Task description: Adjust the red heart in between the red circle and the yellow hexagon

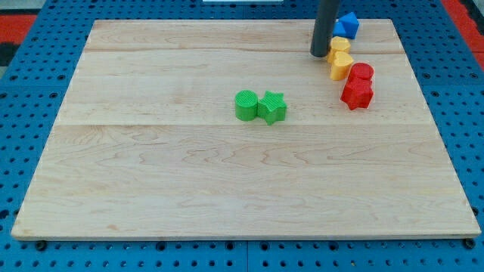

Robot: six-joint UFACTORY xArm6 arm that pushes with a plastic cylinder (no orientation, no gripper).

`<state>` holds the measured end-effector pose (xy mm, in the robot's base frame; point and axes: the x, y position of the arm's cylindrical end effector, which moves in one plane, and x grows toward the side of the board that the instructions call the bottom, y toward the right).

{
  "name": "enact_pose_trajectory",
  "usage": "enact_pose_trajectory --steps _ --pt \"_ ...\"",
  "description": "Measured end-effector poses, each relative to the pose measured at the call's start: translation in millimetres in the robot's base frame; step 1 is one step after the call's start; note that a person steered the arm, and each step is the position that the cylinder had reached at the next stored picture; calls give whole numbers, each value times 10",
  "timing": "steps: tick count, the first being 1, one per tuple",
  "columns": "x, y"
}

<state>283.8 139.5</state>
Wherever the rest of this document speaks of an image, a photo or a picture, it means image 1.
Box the yellow heart block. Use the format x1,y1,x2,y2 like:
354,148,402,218
330,51,354,81

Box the yellow hexagon block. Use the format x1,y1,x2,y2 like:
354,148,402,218
327,36,351,63

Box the green cylinder block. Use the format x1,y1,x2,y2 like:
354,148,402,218
234,90,258,122

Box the green star block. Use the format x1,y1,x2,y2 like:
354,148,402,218
257,91,287,125

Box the light wooden board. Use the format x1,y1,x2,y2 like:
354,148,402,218
11,19,481,241

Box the red star block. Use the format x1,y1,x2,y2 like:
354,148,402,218
340,78,374,110

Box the red cylinder block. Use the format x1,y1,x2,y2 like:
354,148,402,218
347,63,374,82

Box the blue triangle block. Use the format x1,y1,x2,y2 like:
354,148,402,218
333,22,346,38

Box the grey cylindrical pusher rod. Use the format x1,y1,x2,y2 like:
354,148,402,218
310,0,340,58

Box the blue cube block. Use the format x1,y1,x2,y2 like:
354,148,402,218
338,12,360,39

